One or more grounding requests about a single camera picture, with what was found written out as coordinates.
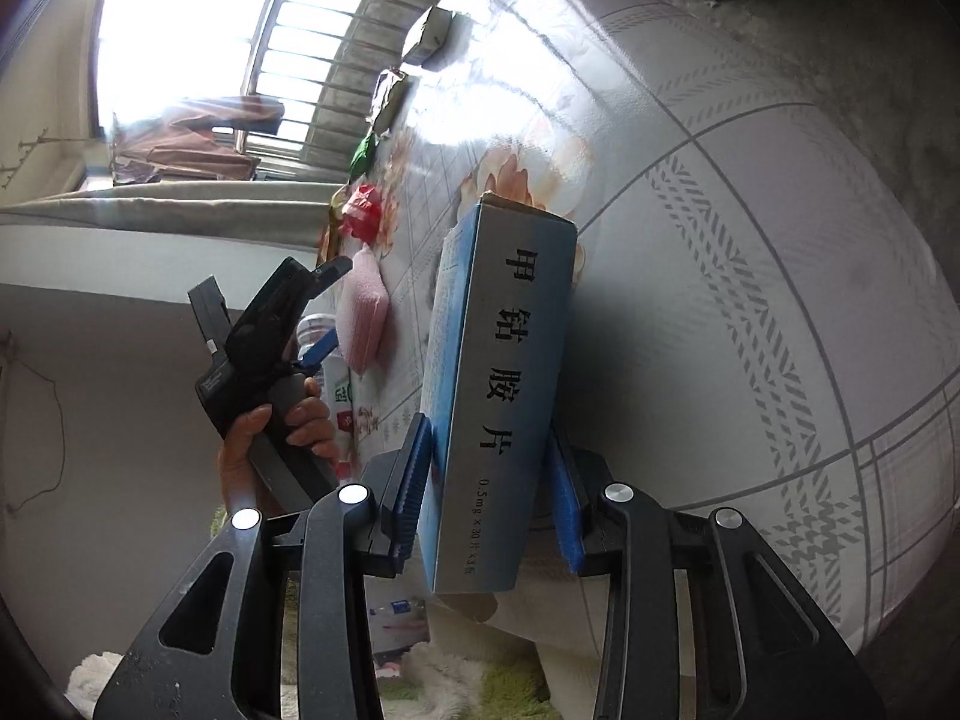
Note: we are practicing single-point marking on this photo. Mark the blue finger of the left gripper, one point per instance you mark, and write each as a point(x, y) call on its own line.
point(313, 347)

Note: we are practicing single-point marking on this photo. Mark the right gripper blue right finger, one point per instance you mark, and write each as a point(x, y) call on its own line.
point(585, 535)

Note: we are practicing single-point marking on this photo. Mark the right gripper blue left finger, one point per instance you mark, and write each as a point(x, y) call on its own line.
point(397, 480)

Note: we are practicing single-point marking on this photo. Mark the blue white medicine box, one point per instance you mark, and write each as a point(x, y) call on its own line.
point(495, 348)

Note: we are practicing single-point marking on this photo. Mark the red plastic wrapper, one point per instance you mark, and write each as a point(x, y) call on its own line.
point(362, 214)

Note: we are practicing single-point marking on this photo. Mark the white strawberry milk bottle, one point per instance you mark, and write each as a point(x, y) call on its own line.
point(333, 387)

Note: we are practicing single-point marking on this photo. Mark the person's left hand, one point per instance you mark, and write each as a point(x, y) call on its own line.
point(310, 427)

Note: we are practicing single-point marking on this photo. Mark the left grey curtain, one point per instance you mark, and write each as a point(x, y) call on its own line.
point(264, 212)

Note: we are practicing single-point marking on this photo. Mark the green candy wrapper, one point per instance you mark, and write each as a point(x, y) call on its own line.
point(364, 156)

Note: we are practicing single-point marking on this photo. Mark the hanging pink clothes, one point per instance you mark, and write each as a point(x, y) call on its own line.
point(181, 143)

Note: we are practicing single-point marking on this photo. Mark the yellow snack wrapper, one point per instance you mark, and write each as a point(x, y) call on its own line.
point(388, 96)

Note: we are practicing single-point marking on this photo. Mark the small white box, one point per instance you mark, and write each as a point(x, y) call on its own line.
point(426, 36)

